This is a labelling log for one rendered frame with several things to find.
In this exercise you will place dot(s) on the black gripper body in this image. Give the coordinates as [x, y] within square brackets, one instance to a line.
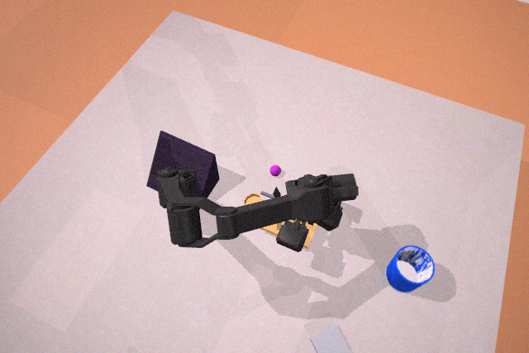
[293, 236]

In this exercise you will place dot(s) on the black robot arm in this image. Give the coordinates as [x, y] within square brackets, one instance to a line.
[313, 200]

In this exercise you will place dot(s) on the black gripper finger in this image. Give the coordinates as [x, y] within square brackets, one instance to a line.
[288, 224]

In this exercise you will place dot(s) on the purple ball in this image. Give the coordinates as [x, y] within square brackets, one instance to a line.
[275, 170]

